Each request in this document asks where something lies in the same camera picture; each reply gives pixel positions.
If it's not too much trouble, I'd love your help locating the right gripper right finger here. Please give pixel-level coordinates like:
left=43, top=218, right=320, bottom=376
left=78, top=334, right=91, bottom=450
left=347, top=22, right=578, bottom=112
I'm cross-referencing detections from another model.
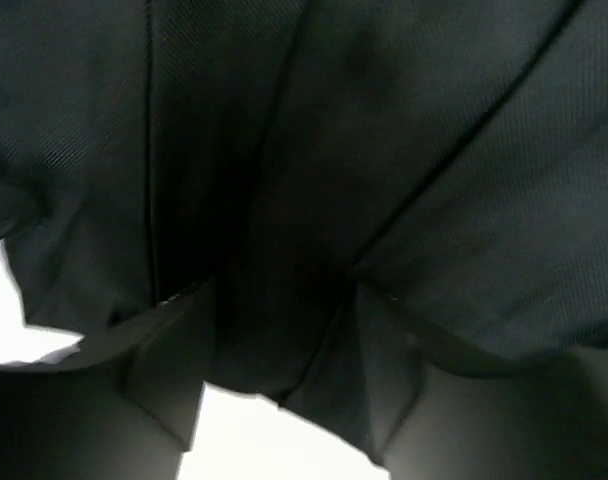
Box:
left=352, top=285, right=608, bottom=479

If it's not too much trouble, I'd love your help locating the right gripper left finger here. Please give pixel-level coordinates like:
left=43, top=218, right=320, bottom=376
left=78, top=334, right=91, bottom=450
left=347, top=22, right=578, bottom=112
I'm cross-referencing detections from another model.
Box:
left=0, top=282, right=215, bottom=480

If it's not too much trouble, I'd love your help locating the black pleated skirt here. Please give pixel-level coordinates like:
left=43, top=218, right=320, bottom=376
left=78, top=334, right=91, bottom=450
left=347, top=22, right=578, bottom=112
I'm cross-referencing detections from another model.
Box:
left=0, top=1, right=608, bottom=447

